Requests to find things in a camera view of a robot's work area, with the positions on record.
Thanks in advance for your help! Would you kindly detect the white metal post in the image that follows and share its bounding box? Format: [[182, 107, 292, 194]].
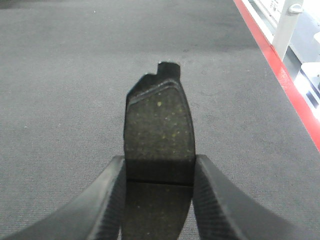
[[271, 0, 304, 60]]

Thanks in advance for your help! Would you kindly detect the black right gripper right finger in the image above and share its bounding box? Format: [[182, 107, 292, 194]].
[[192, 155, 320, 240]]

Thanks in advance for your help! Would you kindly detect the red conveyor side rail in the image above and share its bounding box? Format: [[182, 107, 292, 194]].
[[234, 0, 320, 149]]

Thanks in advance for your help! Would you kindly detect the brake pad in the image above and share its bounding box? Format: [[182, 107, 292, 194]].
[[121, 62, 196, 240]]

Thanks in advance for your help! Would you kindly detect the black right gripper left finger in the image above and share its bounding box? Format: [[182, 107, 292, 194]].
[[7, 156, 126, 240]]

